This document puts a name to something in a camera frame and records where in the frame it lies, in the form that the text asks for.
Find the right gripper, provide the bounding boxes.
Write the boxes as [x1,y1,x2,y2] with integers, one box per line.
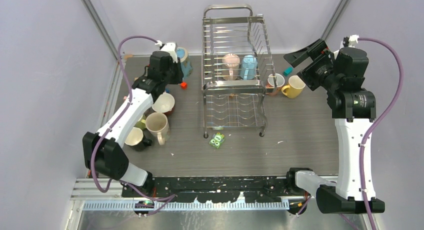
[284,38,341,91]

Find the blue upside-down cup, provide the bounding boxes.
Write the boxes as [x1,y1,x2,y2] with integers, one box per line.
[176,47,193,80]

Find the salmon pink mug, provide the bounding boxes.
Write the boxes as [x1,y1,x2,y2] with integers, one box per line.
[266,73,285,96]

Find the yellow cup tier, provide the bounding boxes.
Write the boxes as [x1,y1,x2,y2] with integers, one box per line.
[281,75,306,99]

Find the dark red mug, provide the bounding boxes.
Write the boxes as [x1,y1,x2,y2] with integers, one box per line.
[151,92,175,116]

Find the beige cup tier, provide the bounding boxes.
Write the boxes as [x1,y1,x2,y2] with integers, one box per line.
[145,112,171,146]

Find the metal dish rack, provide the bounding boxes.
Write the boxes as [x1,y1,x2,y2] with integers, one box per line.
[201,3,277,138]

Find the yellow mug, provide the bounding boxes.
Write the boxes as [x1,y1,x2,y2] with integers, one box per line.
[134,114,146,130]

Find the pink upside-down cup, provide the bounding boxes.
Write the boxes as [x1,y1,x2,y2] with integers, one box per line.
[222,53,240,81]

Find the black mug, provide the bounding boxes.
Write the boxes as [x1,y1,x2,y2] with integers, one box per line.
[124,127,153,152]

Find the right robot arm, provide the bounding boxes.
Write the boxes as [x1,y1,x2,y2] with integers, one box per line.
[284,39,385,214]

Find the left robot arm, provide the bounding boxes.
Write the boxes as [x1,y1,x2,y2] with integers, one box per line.
[82,50,184,197]

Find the teal block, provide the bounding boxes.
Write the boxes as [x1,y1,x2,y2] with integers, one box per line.
[283,67,294,77]

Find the orange round block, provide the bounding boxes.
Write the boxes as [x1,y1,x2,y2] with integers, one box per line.
[180,82,188,90]

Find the light blue mug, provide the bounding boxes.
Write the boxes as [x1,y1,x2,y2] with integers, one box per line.
[240,55,258,80]

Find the green owl toy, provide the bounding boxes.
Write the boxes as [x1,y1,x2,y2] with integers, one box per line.
[209,132,225,149]

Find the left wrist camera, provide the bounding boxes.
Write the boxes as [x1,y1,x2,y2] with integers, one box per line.
[160,42,179,63]

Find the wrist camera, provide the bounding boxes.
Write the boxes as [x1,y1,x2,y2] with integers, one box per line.
[340,34,360,49]
[160,42,179,63]

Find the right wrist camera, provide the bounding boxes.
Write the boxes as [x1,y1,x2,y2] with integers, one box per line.
[340,34,360,49]

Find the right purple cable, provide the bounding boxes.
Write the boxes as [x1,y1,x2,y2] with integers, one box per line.
[337,37,405,230]

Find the purple cable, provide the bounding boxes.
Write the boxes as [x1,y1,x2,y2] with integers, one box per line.
[337,37,405,230]
[90,35,176,216]

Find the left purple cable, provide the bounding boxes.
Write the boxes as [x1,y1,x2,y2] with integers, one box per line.
[90,35,176,216]

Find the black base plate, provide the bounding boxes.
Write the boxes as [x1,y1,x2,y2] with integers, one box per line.
[120,176,311,204]

